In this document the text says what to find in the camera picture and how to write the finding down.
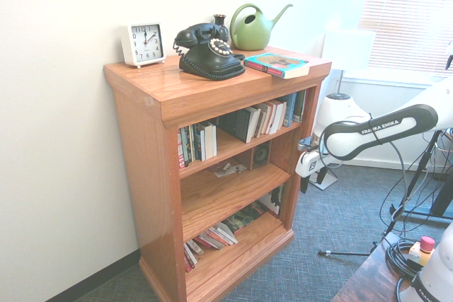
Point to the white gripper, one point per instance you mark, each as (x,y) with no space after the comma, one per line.
(311,164)

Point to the teal and red paperback book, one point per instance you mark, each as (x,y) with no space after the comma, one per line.
(276,63)

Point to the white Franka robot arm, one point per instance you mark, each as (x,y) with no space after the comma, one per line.
(378,132)

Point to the black white cover book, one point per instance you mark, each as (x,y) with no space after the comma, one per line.
(273,201)

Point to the small wooden speaker box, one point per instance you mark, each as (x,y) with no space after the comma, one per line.
(261,155)

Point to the blue hardcover book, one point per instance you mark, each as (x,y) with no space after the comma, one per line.
(291,111)

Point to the dark green hardcover book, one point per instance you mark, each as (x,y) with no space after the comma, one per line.
(301,105)

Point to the green cover book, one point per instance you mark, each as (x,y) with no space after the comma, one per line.
(244,220)

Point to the white paper card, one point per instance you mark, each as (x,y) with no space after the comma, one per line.
(222,172)

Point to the thick black cover book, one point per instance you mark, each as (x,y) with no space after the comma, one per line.
(235,123)

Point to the white paperback with red marks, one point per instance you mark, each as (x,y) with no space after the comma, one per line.
(227,233)

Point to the dark wooden table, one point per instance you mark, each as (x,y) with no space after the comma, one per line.
(371,277)

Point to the orange spine paperback book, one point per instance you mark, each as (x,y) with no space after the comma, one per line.
(212,240)

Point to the dark spine paperback book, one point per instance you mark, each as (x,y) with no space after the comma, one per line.
(195,143)

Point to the yellow emergency stop button box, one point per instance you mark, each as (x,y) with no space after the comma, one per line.
(421,254)

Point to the green spine paperback book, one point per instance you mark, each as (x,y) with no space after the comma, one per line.
(187,144)

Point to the white cover paperback book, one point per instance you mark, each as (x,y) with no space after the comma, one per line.
(194,247)

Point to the red white spine book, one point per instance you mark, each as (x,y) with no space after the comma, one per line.
(180,148)

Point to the white shade floor lamp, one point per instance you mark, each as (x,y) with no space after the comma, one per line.
(348,49)

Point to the wooden bookshelf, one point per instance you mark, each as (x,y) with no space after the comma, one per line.
(212,86)

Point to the red spine paperback book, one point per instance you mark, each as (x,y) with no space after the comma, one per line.
(189,262)

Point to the black vintage rotary telephone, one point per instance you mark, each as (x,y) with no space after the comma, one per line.
(209,61)

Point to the green plastic watering can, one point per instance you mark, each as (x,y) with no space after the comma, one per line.
(249,35)

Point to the black ceramic vase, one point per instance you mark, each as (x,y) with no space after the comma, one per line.
(219,21)

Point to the white window blinds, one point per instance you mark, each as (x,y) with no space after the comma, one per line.
(407,15)

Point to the white square alarm clock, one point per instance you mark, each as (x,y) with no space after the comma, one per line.
(145,45)

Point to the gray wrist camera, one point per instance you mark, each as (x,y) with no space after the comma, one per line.
(305,143)

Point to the black camera tripod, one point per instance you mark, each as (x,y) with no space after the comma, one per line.
(322,252)

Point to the black frame standing desk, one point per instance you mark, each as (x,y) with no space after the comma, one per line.
(442,196)

